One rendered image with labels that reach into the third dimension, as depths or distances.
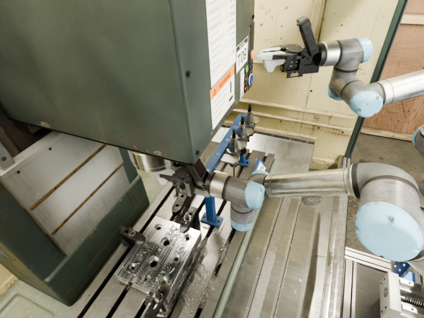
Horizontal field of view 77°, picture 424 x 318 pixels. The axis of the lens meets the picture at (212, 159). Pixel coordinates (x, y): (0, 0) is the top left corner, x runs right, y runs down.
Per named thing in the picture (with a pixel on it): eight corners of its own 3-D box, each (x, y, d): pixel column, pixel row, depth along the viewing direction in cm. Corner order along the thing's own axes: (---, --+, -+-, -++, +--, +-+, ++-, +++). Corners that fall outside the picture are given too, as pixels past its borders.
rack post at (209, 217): (223, 218, 128) (221, 174, 109) (219, 227, 124) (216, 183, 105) (204, 212, 131) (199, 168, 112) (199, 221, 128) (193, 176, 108)
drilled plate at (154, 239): (202, 238, 116) (200, 231, 113) (168, 303, 96) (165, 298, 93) (157, 222, 124) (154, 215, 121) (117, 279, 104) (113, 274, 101)
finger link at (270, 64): (255, 76, 83) (284, 72, 83) (256, 56, 79) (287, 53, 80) (253, 71, 85) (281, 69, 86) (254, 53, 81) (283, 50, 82)
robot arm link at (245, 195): (257, 217, 77) (259, 199, 71) (221, 206, 80) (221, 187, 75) (264, 198, 82) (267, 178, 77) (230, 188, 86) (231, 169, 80)
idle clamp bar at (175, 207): (199, 183, 147) (198, 175, 143) (181, 221, 128) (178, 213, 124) (191, 181, 148) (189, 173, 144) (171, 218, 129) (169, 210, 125)
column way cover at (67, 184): (134, 185, 148) (104, 103, 115) (69, 260, 116) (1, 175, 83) (127, 183, 150) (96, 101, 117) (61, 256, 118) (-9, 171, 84)
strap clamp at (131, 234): (151, 248, 118) (144, 229, 108) (147, 255, 116) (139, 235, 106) (127, 239, 122) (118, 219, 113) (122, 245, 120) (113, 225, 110)
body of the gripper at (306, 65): (284, 79, 84) (322, 74, 85) (288, 50, 78) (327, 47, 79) (277, 69, 90) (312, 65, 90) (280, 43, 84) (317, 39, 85)
